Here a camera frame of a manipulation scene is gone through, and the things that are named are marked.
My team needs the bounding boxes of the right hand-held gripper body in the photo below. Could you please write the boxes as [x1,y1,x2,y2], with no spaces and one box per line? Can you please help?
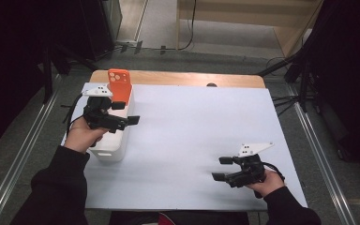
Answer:
[226,142,276,189]

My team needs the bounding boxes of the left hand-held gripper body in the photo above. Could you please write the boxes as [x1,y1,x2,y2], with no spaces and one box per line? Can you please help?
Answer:
[82,85,129,134]

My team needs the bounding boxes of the orange phone case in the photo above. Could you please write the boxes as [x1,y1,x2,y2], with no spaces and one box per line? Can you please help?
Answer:
[107,68,133,104]

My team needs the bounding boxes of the white plastic storage box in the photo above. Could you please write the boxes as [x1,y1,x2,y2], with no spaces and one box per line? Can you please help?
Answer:
[88,83,136,163]

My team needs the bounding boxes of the person's right hand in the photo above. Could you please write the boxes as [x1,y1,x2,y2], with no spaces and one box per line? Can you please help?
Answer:
[245,170,286,199]

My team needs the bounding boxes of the person's left hand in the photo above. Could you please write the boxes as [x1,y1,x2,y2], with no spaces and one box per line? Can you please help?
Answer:
[63,116,111,155]

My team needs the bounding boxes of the person's dark trousers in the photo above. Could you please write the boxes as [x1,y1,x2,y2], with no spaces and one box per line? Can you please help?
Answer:
[109,210,251,225]

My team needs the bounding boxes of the white board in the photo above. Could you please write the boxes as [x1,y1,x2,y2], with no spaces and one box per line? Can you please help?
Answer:
[61,82,309,211]

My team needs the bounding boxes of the wooden table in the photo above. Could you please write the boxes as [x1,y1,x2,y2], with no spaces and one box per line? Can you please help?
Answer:
[88,69,266,89]

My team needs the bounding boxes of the black metal stand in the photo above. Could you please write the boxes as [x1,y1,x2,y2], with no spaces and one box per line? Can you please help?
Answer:
[40,43,98,104]

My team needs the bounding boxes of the red rounded item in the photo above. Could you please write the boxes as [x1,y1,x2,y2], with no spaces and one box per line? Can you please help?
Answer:
[157,211,176,225]

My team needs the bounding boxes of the black cabinet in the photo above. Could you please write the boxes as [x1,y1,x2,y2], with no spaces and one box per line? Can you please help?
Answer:
[51,0,123,62]

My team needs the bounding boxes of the dark curtain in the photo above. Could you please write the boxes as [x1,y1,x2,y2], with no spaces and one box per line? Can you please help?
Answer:
[0,0,85,154]
[306,0,360,176]

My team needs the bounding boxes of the black tripod stand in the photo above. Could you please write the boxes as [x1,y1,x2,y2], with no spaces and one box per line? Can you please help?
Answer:
[257,46,326,113]

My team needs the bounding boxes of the light wooden shelf unit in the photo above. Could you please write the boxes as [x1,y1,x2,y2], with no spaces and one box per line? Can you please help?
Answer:
[175,0,324,58]

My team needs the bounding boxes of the right hand-held gripper cable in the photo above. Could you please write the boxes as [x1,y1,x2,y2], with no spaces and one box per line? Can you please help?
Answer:
[262,161,286,183]

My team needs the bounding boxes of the hand-held gripper cable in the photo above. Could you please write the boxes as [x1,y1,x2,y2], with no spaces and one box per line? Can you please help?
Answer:
[63,93,83,137]
[262,161,286,183]

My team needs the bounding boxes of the left hand-held gripper cable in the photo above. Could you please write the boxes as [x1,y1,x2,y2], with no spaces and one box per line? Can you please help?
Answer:
[63,93,83,137]

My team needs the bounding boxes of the metal floor rail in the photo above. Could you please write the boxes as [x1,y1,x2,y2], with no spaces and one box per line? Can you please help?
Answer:
[0,74,60,225]
[285,83,357,225]

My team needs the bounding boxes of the hanging black cable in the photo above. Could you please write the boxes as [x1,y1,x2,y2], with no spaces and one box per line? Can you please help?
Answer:
[177,0,198,51]

